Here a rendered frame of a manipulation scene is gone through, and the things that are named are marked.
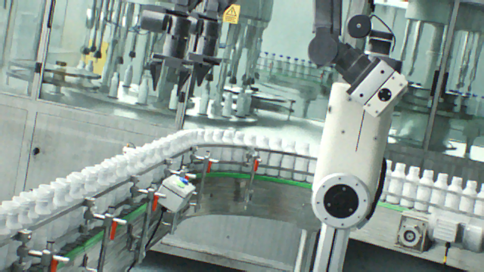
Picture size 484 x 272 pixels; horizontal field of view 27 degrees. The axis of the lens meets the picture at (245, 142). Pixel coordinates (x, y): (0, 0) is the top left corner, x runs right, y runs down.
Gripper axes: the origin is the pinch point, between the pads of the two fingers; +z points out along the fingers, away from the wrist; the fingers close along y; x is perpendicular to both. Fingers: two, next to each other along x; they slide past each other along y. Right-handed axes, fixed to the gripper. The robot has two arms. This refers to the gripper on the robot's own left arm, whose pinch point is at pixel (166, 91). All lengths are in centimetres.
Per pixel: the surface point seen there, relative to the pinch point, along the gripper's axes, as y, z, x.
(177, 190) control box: 3.7, 29.7, 24.9
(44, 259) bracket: -3, 33, -67
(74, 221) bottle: -10.7, 34.5, -24.2
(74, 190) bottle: -12.3, 26.8, -24.0
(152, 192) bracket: -3.0, 31.8, 23.2
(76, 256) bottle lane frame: -8, 42, -27
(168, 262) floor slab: -55, 139, 365
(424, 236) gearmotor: 84, 45, 135
